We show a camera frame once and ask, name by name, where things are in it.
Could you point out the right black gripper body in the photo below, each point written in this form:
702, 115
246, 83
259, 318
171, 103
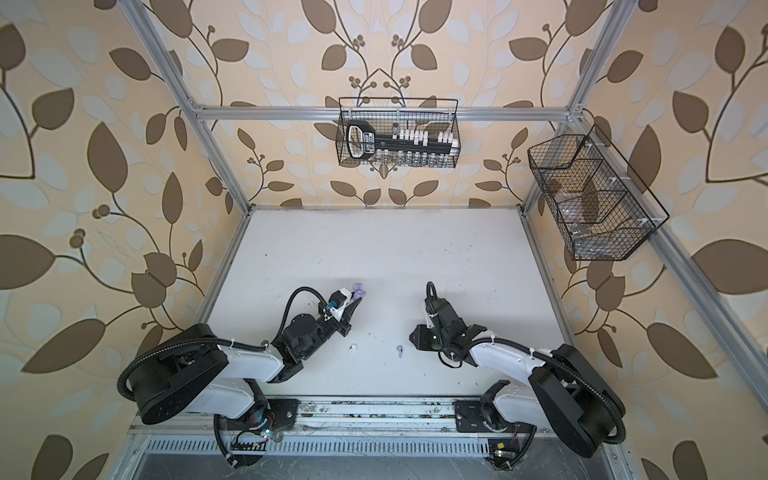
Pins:
429, 338

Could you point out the black tool with white bits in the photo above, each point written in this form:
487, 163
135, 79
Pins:
364, 142

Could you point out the purple round charging case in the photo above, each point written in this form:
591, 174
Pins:
358, 291

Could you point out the black wire basket centre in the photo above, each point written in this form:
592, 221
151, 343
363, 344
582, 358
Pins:
432, 113

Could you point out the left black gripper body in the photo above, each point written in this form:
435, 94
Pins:
342, 328

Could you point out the black wire basket right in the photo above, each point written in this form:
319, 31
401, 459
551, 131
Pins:
602, 207

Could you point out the black wire basket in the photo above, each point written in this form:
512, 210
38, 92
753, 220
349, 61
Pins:
602, 207
432, 113

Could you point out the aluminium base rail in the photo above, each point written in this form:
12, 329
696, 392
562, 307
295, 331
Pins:
397, 416

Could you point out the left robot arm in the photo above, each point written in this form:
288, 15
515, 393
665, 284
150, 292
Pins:
198, 372

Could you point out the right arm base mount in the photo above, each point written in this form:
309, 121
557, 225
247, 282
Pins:
476, 416

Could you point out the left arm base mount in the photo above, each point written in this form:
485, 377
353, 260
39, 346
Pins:
273, 414

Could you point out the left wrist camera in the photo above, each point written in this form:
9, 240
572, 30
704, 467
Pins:
339, 301

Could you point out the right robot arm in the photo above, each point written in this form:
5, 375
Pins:
556, 389

